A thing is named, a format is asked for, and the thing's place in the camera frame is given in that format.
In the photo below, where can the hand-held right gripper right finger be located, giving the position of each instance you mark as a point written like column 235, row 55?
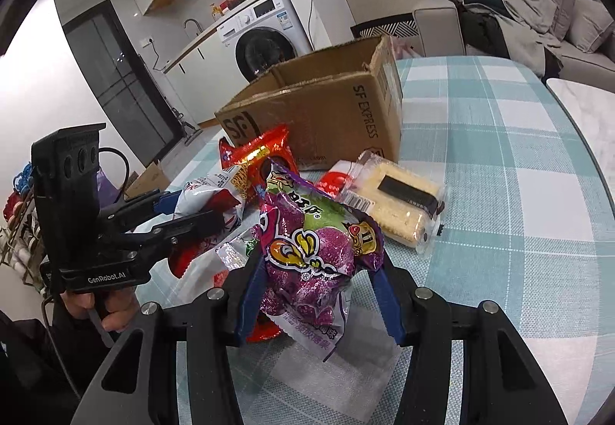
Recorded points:
column 390, row 305

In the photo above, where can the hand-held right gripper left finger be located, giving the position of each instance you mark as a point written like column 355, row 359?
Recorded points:
column 251, row 305

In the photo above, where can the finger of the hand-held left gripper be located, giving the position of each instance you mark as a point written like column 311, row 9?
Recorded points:
column 168, row 202
column 192, row 224

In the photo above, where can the white and red snack packet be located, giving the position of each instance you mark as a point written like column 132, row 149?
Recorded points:
column 211, row 194

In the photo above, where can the purple snack packet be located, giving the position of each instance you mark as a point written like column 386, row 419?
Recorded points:
column 312, row 261

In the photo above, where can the person's left forearm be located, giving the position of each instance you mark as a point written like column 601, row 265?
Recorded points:
column 33, row 372

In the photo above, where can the person's left hand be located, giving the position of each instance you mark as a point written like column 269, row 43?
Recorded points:
column 117, row 307

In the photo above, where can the small cardboard box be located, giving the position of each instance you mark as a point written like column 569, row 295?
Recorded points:
column 149, row 182

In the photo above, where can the purple plastic bag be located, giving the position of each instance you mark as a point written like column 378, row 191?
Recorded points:
column 108, row 187

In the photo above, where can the silver snack packet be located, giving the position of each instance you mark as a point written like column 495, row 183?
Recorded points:
column 235, row 256

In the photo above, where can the metal storage rack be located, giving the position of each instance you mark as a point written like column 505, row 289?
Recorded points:
column 19, row 232

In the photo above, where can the clear-wrapped yellow cake packet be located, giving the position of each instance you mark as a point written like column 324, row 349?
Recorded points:
column 399, row 199

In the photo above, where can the small red and white packet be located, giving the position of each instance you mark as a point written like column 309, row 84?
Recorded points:
column 336, row 180

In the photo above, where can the checked tablecloth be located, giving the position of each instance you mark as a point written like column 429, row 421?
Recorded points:
column 504, row 213

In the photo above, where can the kitchen faucet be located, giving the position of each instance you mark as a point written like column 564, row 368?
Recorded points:
column 192, row 27

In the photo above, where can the large cardboard box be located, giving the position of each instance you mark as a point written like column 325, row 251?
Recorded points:
column 331, row 112

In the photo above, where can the white washing machine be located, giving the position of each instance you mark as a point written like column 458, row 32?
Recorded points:
column 269, row 31

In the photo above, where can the pink plastic bag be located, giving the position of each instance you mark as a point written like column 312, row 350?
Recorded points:
column 408, row 47

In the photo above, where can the black and white patterned stool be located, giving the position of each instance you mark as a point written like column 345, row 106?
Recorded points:
column 384, row 25

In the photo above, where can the grey sofa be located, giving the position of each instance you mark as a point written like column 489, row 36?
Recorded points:
column 442, row 26

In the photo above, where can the pile of clothes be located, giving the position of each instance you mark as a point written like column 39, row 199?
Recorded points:
column 514, row 21

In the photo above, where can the grey sofa pillow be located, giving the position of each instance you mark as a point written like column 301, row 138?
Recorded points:
column 593, row 23
column 552, row 2

